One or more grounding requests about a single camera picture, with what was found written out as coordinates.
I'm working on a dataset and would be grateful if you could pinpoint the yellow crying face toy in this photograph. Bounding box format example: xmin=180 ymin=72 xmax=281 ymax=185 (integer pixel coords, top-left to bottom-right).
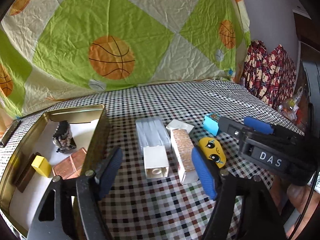
xmin=199 ymin=137 xmax=226 ymax=168

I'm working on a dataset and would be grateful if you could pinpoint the yellow cube block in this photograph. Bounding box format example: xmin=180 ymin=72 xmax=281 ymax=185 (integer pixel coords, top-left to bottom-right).
xmin=31 ymin=155 xmax=52 ymax=178

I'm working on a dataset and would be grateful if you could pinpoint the brown speckled rectangular box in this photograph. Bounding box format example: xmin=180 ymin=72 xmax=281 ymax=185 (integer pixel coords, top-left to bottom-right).
xmin=170 ymin=129 xmax=199 ymax=185

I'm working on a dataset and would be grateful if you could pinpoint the black patterned hair clip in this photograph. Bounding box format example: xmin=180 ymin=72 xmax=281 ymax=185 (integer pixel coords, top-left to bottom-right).
xmin=53 ymin=120 xmax=76 ymax=153

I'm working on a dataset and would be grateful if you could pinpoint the person right hand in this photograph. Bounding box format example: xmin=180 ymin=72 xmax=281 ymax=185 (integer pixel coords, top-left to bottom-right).
xmin=270 ymin=176 xmax=319 ymax=239

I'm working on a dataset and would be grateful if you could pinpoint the copper flat tin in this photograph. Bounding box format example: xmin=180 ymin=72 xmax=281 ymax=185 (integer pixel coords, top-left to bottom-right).
xmin=52 ymin=147 xmax=87 ymax=180

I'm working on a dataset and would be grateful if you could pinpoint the clear plastic bag toy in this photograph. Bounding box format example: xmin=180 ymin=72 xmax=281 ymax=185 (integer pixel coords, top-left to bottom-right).
xmin=277 ymin=87 xmax=303 ymax=122

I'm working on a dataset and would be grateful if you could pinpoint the red patterned cloth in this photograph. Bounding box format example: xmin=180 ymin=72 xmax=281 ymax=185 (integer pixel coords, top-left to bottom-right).
xmin=240 ymin=40 xmax=296 ymax=109

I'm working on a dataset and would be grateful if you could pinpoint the gold metal tin box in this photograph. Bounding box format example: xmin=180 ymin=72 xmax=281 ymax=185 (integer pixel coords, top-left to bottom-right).
xmin=1 ymin=105 xmax=110 ymax=239

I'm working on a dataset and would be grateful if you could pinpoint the blue bear cube block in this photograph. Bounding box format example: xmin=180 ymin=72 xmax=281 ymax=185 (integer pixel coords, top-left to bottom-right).
xmin=203 ymin=113 xmax=220 ymax=136

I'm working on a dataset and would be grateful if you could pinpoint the checkered tablecloth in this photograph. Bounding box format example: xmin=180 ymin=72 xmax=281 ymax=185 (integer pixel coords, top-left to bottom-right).
xmin=0 ymin=80 xmax=304 ymax=240

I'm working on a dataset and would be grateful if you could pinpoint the dark brown bar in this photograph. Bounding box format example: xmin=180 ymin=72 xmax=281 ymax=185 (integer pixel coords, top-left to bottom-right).
xmin=14 ymin=152 xmax=42 ymax=193

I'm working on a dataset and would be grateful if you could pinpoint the white small box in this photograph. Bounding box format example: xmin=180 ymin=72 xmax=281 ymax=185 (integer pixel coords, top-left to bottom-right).
xmin=166 ymin=119 xmax=194 ymax=134

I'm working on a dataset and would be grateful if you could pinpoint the clear plastic case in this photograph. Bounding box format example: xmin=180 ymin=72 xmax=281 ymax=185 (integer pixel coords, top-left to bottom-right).
xmin=135 ymin=116 xmax=171 ymax=154

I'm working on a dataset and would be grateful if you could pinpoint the black smartphone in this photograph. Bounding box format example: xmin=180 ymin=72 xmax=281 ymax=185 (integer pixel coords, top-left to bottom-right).
xmin=0 ymin=120 xmax=21 ymax=148

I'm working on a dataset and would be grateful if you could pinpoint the basketball pattern bed sheet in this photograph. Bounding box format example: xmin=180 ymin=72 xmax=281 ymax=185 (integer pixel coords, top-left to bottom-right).
xmin=1 ymin=0 xmax=250 ymax=117

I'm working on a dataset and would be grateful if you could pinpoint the black cable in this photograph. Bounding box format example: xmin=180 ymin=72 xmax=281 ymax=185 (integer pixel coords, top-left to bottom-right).
xmin=292 ymin=164 xmax=320 ymax=240

